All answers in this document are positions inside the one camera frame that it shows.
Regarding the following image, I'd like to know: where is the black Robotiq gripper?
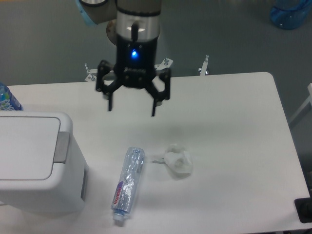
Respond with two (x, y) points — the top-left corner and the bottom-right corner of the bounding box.
(95, 36), (171, 117)

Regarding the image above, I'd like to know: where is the white push-lid trash can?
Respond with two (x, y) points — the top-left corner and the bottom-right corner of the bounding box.
(0, 111), (89, 213)

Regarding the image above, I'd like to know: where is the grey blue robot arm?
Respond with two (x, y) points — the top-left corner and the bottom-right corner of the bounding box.
(76, 0), (171, 116)

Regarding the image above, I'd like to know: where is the crushed clear plastic bottle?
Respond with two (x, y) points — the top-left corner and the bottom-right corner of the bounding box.
(111, 147), (145, 223)

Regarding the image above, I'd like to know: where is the blue labelled water bottle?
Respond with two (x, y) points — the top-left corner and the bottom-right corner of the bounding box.
(0, 82), (23, 111)

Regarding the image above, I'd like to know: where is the large blue water jug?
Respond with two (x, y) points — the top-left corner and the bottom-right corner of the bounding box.
(269, 0), (312, 30)

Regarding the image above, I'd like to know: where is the black device at table edge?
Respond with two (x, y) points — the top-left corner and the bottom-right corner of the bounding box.
(294, 197), (312, 223)

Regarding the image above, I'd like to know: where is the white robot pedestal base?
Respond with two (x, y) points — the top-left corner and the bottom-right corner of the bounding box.
(84, 19), (174, 82)

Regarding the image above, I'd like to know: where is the metal levelling foot bracket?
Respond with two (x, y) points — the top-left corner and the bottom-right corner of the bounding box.
(198, 55), (210, 76)

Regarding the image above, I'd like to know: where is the white furniture frame at right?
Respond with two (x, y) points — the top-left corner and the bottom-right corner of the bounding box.
(288, 83), (312, 128)

